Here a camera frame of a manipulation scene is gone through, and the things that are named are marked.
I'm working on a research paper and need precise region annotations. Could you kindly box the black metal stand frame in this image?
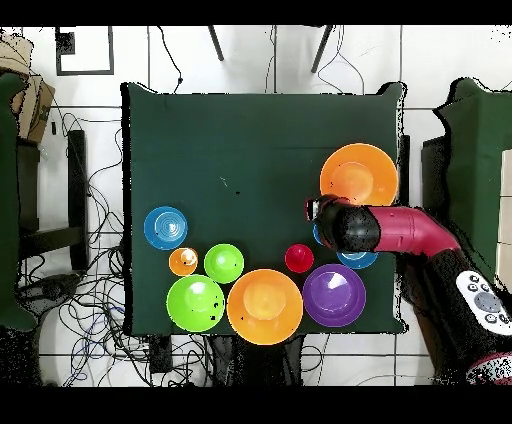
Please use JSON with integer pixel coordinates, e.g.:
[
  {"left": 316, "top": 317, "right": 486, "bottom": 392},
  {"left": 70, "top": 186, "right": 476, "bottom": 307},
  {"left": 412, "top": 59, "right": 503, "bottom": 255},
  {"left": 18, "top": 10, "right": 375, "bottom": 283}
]
[{"left": 15, "top": 129, "right": 91, "bottom": 273}]

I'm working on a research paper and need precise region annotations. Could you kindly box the purple bowl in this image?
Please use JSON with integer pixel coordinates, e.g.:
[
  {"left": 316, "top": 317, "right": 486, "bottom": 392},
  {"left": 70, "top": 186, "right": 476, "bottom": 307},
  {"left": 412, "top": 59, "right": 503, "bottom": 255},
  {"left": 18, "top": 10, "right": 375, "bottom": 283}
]
[{"left": 302, "top": 262, "right": 368, "bottom": 329}]

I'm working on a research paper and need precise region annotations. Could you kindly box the large orange bowl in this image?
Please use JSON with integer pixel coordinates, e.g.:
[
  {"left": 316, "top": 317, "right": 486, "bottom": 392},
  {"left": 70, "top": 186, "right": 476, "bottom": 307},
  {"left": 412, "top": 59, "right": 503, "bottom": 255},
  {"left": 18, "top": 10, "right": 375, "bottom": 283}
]
[
  {"left": 226, "top": 268, "right": 305, "bottom": 346},
  {"left": 318, "top": 142, "right": 400, "bottom": 207}
]

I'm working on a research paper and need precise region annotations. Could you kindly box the black pedestal foot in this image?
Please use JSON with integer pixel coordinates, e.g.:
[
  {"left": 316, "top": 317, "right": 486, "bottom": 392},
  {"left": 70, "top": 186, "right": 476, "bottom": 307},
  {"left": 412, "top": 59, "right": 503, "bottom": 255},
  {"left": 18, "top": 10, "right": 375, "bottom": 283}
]
[{"left": 17, "top": 273, "right": 83, "bottom": 317}]

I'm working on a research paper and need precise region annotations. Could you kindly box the black tripod leg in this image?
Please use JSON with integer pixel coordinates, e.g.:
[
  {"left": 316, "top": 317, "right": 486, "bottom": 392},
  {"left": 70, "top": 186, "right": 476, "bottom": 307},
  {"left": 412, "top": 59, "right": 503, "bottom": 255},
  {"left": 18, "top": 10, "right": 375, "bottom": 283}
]
[
  {"left": 310, "top": 25, "right": 334, "bottom": 74},
  {"left": 206, "top": 25, "right": 226, "bottom": 62}
]

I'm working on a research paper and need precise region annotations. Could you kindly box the red cup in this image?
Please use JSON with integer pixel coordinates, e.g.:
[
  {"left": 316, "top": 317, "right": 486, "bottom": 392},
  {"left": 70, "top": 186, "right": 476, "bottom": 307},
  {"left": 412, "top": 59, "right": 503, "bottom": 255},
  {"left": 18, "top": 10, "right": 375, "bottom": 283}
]
[{"left": 284, "top": 243, "right": 315, "bottom": 274}]

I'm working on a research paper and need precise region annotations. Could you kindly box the black power strip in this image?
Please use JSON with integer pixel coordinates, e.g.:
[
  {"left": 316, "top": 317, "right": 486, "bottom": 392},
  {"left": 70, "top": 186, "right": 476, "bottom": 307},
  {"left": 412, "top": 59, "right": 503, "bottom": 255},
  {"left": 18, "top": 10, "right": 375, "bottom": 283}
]
[{"left": 148, "top": 334, "right": 174, "bottom": 374}]

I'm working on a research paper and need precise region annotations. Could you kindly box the small green bowl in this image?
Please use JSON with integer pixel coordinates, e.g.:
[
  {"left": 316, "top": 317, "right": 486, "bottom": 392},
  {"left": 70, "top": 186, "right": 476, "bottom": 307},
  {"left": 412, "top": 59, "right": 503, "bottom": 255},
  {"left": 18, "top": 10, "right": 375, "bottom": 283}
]
[{"left": 203, "top": 242, "right": 246, "bottom": 285}]

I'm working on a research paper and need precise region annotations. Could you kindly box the dark green table cloth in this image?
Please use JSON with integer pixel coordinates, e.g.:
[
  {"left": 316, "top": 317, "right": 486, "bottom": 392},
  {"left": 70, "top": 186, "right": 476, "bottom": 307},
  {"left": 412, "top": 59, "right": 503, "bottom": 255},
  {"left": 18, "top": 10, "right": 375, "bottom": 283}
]
[{"left": 121, "top": 81, "right": 407, "bottom": 337}]

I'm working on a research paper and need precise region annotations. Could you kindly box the orange cup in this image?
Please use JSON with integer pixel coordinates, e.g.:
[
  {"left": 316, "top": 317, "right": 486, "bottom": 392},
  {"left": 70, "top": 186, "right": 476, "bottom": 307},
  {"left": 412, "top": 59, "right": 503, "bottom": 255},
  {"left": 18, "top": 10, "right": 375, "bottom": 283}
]
[{"left": 168, "top": 246, "right": 200, "bottom": 278}]

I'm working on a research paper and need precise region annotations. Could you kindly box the cardboard box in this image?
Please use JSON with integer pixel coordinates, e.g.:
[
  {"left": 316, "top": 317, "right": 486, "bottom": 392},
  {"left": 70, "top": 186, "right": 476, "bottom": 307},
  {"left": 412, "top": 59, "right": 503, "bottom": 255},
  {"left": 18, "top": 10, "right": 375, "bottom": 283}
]
[{"left": 0, "top": 31, "right": 56, "bottom": 145}]

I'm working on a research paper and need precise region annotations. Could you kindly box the white box stack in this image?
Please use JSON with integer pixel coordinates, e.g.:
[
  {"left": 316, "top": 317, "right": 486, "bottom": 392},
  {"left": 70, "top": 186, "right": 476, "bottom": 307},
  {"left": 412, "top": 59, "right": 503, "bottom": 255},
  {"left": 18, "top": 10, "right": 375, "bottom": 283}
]
[{"left": 494, "top": 148, "right": 512, "bottom": 297}]

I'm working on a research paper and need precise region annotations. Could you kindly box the black cable with connector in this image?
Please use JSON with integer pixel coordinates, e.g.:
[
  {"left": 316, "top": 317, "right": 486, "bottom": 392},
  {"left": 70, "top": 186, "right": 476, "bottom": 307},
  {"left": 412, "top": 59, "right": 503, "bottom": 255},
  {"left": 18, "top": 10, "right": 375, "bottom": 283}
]
[{"left": 156, "top": 25, "right": 184, "bottom": 94}]

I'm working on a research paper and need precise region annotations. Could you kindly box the large green bowl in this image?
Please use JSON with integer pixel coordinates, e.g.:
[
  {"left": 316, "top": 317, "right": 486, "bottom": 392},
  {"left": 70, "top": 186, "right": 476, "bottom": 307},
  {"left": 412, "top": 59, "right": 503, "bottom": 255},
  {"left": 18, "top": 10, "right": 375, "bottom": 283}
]
[{"left": 165, "top": 274, "right": 226, "bottom": 333}]

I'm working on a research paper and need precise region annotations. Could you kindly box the blue bowl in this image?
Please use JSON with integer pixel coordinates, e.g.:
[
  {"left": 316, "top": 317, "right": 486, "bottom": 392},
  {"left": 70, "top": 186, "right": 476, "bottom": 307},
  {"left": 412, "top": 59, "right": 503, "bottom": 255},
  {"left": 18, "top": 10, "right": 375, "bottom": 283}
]
[
  {"left": 143, "top": 205, "right": 189, "bottom": 252},
  {"left": 336, "top": 250, "right": 380, "bottom": 270}
]

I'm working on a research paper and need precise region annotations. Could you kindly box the black floor frame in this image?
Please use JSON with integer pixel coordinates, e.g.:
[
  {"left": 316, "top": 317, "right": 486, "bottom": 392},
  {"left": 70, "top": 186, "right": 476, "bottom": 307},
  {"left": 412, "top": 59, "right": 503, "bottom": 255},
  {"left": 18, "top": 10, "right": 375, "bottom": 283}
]
[{"left": 54, "top": 25, "right": 116, "bottom": 77}]

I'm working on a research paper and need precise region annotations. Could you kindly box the dark green covered table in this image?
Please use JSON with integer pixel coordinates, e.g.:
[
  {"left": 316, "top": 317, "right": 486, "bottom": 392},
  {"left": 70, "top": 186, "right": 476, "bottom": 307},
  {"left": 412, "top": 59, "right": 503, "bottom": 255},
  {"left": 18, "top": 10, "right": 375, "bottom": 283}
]
[
  {"left": 433, "top": 77, "right": 512, "bottom": 338},
  {"left": 0, "top": 72, "right": 39, "bottom": 333}
]

